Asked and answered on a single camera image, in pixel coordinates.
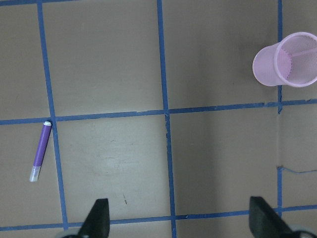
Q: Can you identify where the pink mesh cup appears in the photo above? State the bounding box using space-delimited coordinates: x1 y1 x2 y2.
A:
252 32 317 87

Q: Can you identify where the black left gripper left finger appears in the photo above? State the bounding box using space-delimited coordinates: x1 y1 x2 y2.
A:
78 198 110 238

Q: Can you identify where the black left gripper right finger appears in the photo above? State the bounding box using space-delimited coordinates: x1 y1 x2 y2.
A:
249 196 296 238

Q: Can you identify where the purple pen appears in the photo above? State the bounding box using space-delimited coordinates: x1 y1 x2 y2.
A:
29 121 52 182

